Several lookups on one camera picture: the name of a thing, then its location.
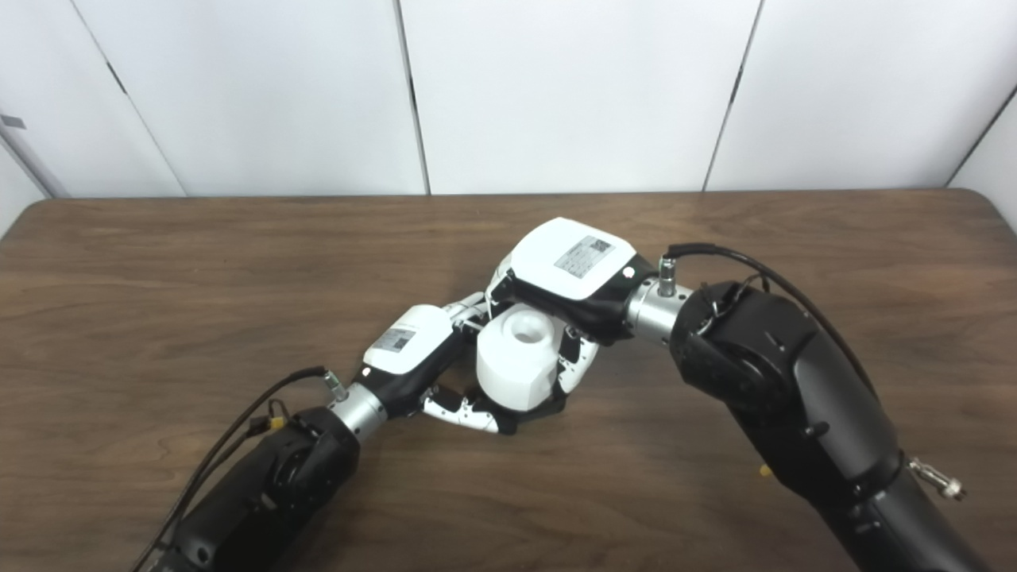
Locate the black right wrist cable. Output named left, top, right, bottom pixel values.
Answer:
left=658, top=242, right=967, bottom=502

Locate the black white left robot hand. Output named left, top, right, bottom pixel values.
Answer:
left=358, top=292, right=517, bottom=435

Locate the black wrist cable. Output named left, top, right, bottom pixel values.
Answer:
left=658, top=242, right=967, bottom=502
left=131, top=365, right=350, bottom=572

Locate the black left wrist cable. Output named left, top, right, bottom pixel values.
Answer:
left=131, top=365, right=350, bottom=572

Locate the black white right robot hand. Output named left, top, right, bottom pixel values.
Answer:
left=485, top=217, right=660, bottom=398

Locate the round white piece with holes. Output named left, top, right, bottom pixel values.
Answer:
left=475, top=303, right=558, bottom=412

